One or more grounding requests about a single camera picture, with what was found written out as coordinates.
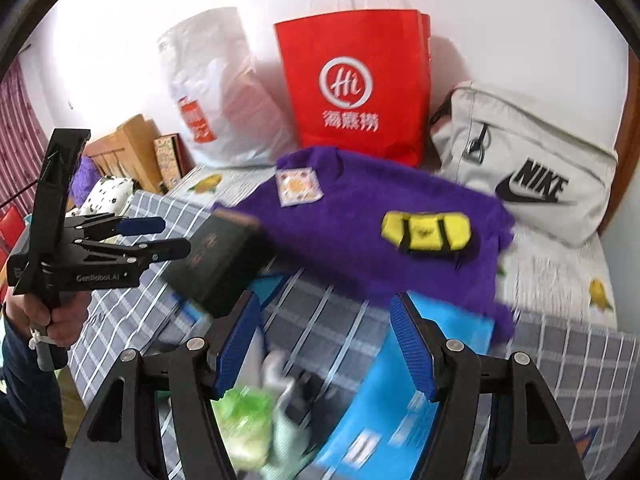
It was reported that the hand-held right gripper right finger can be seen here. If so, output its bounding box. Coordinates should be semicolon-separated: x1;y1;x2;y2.
390;292;586;480

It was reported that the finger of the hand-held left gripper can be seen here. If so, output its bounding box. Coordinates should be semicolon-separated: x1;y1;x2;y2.
75;238;192;267
66;214;167;241

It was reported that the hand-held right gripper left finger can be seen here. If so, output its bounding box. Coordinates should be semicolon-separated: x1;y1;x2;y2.
62;290;266;480

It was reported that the white sock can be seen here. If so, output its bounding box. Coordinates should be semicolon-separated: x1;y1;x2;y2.
262;350;298;398

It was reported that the dark green tin box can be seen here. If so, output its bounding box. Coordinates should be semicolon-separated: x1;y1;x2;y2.
162;210;273;318

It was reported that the blue tissue pack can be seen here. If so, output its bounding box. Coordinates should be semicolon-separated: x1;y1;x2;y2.
315;292;496;480

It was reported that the green wet wipes pack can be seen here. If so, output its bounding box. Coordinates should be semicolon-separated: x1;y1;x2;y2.
212;385;276;468

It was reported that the mint green sock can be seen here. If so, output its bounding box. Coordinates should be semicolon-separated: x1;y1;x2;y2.
262;405;321;480

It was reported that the person's left forearm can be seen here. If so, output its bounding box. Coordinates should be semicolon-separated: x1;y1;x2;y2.
0;305;71;461

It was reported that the person's left hand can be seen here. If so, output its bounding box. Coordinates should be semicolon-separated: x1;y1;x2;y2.
22;289;91;348

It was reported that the red chair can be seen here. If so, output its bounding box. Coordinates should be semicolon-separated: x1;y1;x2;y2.
0;207;26;261

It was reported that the white dotted pillow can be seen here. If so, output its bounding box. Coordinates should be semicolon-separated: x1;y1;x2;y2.
80;175;136;216

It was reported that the purple fluffy cushion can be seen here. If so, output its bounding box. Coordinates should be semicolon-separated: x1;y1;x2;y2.
70;155;98;208

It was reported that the patterned book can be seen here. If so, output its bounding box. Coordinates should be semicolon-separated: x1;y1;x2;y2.
152;132;196;187

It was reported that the black clip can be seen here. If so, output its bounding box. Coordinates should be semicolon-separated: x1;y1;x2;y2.
292;367;328;413

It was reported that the wooden headboard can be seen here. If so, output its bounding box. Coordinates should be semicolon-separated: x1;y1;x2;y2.
82;114;163;196

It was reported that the striped pink curtain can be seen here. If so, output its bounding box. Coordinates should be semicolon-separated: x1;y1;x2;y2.
0;55;51;216

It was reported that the yellow black pouch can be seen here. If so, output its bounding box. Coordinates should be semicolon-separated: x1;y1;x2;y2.
381;210;473;255

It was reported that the purple fuzzy towel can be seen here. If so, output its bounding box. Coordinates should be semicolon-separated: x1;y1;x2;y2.
212;146;518;346

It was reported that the small patterned sachet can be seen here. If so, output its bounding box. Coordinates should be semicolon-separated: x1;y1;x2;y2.
276;166;323;207

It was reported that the grey checked blanket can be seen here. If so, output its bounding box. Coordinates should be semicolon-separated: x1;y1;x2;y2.
65;190;640;480

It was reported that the white lemon print bedsheet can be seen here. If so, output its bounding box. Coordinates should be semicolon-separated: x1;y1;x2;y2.
165;165;621;333

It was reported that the white plastic shopping bag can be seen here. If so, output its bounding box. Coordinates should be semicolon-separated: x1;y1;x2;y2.
157;7;301;168

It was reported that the grey sling bag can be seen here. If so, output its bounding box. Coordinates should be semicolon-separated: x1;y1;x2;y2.
429;80;619;247

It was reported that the red paper shopping bag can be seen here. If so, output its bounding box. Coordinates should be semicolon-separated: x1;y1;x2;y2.
273;0;432;168

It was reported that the black cable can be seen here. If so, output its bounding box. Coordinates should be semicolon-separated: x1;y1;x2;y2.
0;180;46;209

